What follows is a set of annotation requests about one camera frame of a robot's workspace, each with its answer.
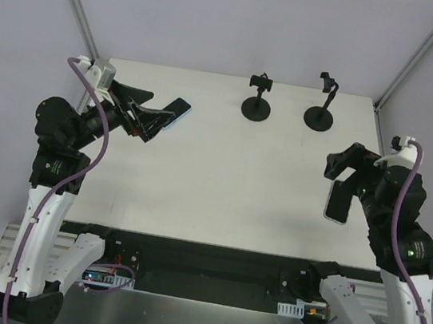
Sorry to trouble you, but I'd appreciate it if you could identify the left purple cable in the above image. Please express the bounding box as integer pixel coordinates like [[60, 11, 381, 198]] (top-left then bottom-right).
[[0, 53, 121, 324]]

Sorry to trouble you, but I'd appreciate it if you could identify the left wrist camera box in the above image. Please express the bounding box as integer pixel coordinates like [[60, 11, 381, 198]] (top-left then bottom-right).
[[77, 55, 117, 92]]

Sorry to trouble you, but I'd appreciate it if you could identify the blue case smartphone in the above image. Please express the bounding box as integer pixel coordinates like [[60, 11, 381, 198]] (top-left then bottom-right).
[[161, 98, 192, 130]]

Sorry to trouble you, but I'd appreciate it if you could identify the white cable duct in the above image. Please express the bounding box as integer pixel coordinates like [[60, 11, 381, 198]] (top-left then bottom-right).
[[276, 302, 305, 320], [81, 270, 135, 290]]

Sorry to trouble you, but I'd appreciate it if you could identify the right aluminium frame post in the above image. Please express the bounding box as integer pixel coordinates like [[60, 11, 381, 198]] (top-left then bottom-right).
[[373, 29, 433, 113]]

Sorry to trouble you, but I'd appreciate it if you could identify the black phone stand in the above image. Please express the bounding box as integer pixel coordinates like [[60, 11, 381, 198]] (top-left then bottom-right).
[[303, 72, 339, 132], [241, 73, 274, 123]]

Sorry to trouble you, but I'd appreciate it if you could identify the left white cable duct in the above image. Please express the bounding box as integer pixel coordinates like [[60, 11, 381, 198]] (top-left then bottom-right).
[[81, 270, 135, 290]]

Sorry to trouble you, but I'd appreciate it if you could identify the right white cable duct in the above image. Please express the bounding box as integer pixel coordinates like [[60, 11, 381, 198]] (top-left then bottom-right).
[[276, 302, 305, 320]]

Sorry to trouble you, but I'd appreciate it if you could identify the black clear case smartphone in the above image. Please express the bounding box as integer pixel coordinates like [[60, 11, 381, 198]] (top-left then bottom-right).
[[324, 180, 353, 225]]

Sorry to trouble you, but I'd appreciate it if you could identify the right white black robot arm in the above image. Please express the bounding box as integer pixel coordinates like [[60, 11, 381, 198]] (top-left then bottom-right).
[[295, 141, 433, 324]]

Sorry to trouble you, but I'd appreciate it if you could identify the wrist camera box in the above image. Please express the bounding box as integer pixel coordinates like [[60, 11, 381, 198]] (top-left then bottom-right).
[[77, 55, 117, 92], [373, 136, 418, 170]]

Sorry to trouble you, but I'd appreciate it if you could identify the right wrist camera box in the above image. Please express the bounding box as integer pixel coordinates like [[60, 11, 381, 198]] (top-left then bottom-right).
[[373, 136, 418, 170]]

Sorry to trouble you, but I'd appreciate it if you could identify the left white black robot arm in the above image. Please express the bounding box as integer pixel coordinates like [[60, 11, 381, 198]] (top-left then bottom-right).
[[0, 81, 191, 324]]

